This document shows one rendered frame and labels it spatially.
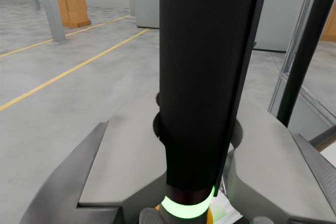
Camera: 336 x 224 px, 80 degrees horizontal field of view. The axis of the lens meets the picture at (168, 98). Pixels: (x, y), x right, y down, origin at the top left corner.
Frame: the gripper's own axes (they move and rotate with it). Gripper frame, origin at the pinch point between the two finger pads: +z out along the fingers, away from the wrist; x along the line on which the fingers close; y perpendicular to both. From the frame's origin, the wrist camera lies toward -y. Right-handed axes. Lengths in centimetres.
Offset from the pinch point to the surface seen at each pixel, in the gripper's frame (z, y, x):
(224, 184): 18.2, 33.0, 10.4
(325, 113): 73, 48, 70
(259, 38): 518, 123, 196
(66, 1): 742, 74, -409
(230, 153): 28.9, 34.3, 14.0
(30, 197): 79, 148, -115
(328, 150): 22.2, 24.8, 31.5
